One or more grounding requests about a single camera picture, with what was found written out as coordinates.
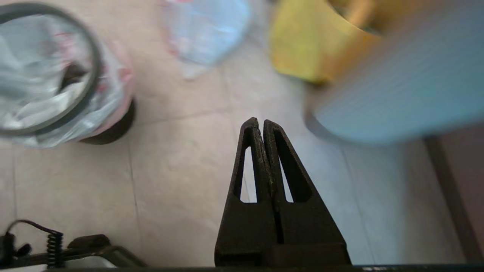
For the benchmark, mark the black robot chassis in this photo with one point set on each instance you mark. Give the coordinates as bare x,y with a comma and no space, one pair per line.
90,249

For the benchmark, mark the yellow tote bag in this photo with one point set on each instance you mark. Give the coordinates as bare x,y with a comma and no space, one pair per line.
310,41

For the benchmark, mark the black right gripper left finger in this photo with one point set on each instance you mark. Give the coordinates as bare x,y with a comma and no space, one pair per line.
245,226

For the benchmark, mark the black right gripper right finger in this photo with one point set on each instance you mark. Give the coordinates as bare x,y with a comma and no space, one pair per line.
310,226

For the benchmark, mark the grey ribbed round object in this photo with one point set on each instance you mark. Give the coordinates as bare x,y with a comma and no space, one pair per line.
397,94

